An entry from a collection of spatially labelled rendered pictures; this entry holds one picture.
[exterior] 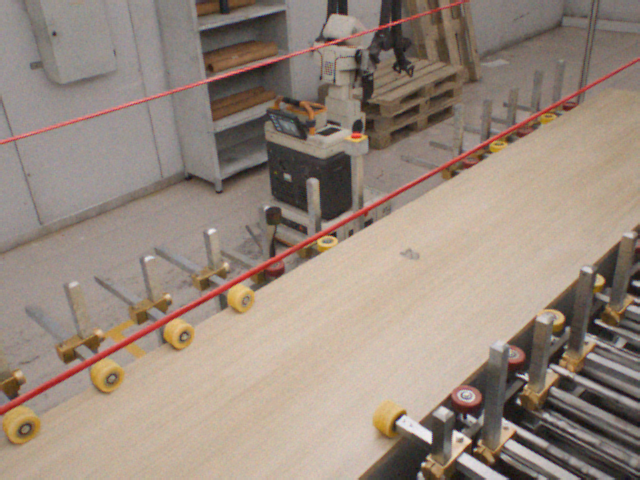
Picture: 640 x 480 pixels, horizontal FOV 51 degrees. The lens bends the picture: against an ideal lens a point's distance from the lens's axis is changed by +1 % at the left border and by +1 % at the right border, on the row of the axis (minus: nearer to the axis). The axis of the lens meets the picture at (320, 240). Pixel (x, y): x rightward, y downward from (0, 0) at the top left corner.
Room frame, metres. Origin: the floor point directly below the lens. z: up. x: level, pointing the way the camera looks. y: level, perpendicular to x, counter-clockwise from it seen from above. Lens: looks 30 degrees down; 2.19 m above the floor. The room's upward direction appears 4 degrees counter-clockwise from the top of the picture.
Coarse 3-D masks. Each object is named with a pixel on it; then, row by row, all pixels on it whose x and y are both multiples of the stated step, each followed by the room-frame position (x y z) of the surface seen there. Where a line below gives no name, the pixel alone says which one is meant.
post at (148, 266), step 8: (144, 256) 1.82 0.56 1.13; (144, 264) 1.80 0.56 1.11; (152, 264) 1.81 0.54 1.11; (144, 272) 1.81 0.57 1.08; (152, 272) 1.81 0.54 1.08; (144, 280) 1.82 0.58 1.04; (152, 280) 1.80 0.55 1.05; (152, 288) 1.80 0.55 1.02; (160, 288) 1.82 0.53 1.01; (152, 296) 1.80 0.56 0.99; (160, 296) 1.81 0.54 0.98; (160, 328) 1.80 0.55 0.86; (160, 336) 1.80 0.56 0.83; (160, 344) 1.81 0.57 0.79
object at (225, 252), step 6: (222, 246) 2.33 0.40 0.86; (222, 252) 2.30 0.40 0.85; (228, 252) 2.28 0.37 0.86; (234, 252) 2.27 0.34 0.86; (228, 258) 2.27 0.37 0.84; (234, 258) 2.24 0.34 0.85; (240, 258) 2.22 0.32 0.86; (246, 258) 2.22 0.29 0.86; (240, 264) 2.22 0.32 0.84; (246, 264) 2.19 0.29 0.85; (252, 264) 2.17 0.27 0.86; (258, 264) 2.17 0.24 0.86
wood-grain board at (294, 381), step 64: (576, 128) 3.26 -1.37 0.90; (448, 192) 2.61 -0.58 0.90; (512, 192) 2.57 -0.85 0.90; (576, 192) 2.53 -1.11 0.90; (320, 256) 2.13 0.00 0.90; (384, 256) 2.10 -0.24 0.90; (448, 256) 2.08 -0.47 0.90; (512, 256) 2.05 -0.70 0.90; (576, 256) 2.02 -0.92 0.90; (256, 320) 1.75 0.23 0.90; (320, 320) 1.73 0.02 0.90; (384, 320) 1.71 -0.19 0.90; (448, 320) 1.69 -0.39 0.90; (512, 320) 1.67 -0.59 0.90; (128, 384) 1.49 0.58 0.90; (192, 384) 1.47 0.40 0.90; (256, 384) 1.45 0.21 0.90; (320, 384) 1.43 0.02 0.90; (384, 384) 1.41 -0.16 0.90; (448, 384) 1.40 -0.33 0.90; (0, 448) 1.27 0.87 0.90; (64, 448) 1.26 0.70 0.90; (128, 448) 1.24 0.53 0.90; (192, 448) 1.22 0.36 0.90; (256, 448) 1.21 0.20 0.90; (320, 448) 1.20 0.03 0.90; (384, 448) 1.18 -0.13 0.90
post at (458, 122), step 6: (456, 108) 3.03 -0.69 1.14; (462, 108) 3.02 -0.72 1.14; (456, 114) 3.02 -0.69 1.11; (462, 114) 3.02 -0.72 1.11; (456, 120) 3.02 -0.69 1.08; (462, 120) 3.02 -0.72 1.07; (456, 126) 3.02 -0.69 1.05; (462, 126) 3.02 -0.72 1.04; (456, 132) 3.02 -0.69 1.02; (462, 132) 3.03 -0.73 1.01; (456, 138) 3.02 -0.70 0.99; (462, 138) 3.03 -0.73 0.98; (456, 144) 3.02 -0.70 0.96; (456, 150) 3.02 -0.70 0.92; (456, 156) 3.01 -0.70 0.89; (456, 162) 3.01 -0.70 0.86
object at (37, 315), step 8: (32, 304) 1.85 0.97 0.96; (32, 312) 1.80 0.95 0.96; (40, 312) 1.80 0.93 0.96; (40, 320) 1.75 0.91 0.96; (48, 320) 1.75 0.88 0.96; (48, 328) 1.71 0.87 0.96; (56, 328) 1.70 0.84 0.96; (64, 328) 1.70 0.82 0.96; (56, 336) 1.67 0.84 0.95; (64, 336) 1.66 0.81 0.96; (80, 352) 1.57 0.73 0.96; (88, 352) 1.57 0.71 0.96
